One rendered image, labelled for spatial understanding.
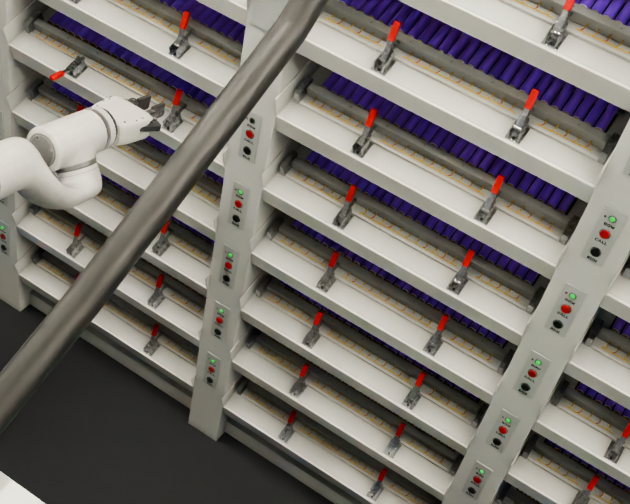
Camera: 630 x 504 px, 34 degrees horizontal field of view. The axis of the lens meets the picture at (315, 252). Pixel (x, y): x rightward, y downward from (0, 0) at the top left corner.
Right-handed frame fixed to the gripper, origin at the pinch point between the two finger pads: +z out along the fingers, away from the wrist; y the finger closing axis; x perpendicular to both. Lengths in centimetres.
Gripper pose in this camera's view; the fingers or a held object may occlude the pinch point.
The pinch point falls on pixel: (149, 107)
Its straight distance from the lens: 211.7
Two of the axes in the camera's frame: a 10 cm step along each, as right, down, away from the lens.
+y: 8.3, 4.9, -2.7
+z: 4.8, -3.5, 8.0
